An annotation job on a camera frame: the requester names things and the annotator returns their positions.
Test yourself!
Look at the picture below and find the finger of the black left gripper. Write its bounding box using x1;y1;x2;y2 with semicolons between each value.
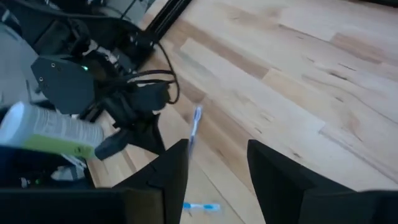
94;128;138;161
124;113;166;156

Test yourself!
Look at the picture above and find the blue white wrapped toothbrush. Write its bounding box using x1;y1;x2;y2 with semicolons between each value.
182;202;222;215

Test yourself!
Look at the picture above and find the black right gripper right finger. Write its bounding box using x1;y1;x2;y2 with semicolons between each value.
247;139;398;224

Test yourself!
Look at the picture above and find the black aluminium table frame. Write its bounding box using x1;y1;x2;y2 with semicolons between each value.
144;0;194;43

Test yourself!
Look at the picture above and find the white green wipes canister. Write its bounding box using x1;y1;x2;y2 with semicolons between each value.
0;101;106;159

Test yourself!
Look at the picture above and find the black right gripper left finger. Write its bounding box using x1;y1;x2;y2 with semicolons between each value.
0;138;190;224

